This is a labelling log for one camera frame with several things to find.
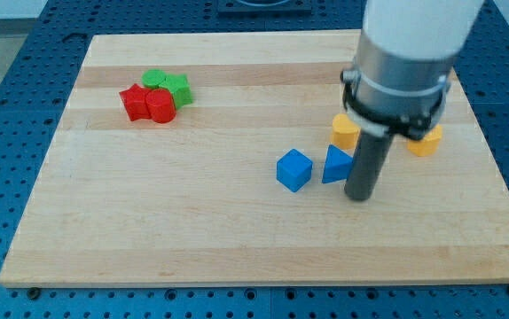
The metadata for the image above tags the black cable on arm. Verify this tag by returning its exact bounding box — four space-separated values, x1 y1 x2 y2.
341 79 444 141

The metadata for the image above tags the green cylinder block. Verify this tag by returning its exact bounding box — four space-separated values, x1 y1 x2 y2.
141 69 167 89

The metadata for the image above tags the light wooden board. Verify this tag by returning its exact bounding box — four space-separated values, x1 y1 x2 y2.
0 30 509 288

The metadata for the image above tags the yellow block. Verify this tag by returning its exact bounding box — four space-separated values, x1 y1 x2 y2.
330 113 360 150
406 124 442 157

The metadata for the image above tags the green star block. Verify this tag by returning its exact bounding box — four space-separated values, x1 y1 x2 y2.
160 74 193 110

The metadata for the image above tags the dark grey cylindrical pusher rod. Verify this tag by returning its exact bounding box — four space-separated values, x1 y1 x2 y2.
344 132 394 201

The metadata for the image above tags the yellow block right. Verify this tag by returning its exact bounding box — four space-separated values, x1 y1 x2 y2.
406 124 442 157

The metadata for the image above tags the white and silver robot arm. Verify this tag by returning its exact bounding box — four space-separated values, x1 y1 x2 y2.
341 0 483 140

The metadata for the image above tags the red cylinder block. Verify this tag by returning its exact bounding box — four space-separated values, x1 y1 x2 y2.
145 89 176 123

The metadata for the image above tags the red star block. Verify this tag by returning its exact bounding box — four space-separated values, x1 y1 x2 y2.
119 83 151 121

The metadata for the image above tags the blue cube block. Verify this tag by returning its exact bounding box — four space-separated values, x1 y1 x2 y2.
276 149 313 192

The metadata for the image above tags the blue triangle block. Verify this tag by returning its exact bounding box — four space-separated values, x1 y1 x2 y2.
322 144 353 183

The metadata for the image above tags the yellow block left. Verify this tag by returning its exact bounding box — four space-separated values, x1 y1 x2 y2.
330 113 360 150

